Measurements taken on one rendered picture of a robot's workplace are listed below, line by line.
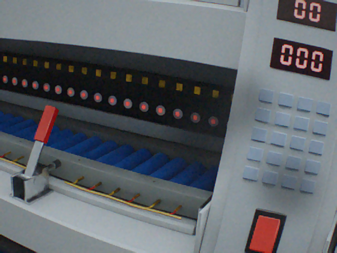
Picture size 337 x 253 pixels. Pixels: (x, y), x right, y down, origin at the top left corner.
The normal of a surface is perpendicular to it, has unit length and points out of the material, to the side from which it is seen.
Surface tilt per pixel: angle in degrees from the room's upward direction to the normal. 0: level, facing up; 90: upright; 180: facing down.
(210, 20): 106
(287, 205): 90
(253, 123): 90
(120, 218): 16
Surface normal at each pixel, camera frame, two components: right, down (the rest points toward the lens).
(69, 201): 0.08, -0.95
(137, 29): -0.43, 0.24
